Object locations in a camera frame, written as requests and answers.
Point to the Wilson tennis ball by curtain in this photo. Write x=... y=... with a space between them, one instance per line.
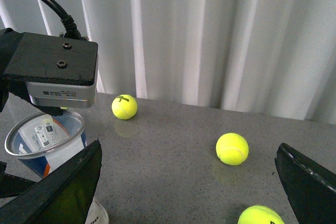
x=124 y=107

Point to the white pleated curtain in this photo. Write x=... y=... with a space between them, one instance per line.
x=275 y=57

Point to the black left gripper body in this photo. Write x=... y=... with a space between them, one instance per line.
x=9 y=42

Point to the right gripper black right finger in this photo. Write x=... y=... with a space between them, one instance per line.
x=310 y=187

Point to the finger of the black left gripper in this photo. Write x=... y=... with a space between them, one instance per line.
x=11 y=185

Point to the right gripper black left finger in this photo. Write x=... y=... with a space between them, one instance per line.
x=64 y=196

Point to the clear tennis ball can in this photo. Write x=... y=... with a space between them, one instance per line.
x=43 y=142

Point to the tennis ball centre right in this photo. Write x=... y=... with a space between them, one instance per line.
x=232 y=149

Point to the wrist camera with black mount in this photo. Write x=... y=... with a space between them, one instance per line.
x=58 y=72

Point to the tennis ball near bottom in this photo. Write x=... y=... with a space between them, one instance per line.
x=259 y=214

